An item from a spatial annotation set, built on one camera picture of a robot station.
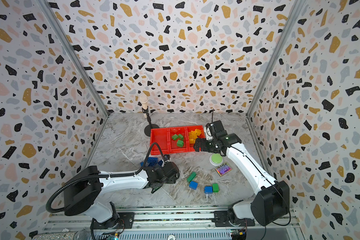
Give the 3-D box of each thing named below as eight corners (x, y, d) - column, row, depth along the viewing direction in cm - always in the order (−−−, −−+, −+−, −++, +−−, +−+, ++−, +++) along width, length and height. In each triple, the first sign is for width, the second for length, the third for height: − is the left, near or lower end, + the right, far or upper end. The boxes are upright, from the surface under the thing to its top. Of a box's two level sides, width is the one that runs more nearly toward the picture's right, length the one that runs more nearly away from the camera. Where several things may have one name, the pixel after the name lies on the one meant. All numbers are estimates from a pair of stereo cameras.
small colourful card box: (220, 176, 91) (221, 175, 89) (215, 169, 94) (215, 167, 93) (231, 170, 94) (232, 168, 92) (225, 163, 97) (226, 161, 96)
